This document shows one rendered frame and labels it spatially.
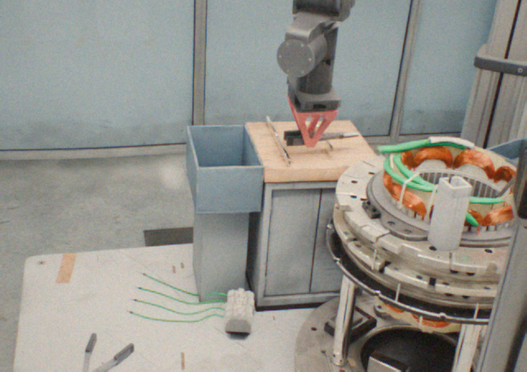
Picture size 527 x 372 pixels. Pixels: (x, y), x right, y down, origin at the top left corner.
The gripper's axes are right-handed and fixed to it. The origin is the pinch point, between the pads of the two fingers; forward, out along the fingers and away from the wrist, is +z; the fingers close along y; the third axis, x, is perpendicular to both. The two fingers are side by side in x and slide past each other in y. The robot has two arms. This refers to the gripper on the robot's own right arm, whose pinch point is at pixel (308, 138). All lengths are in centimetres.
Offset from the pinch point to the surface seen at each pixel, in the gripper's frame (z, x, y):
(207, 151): 8.2, -15.1, -12.0
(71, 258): 31, -41, -14
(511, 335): -21, -6, 68
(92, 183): 118, -42, -186
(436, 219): -5.2, 7.2, 32.7
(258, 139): 3.0, -7.0, -6.1
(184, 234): 115, -5, -137
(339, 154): 2.9, 5.5, 0.8
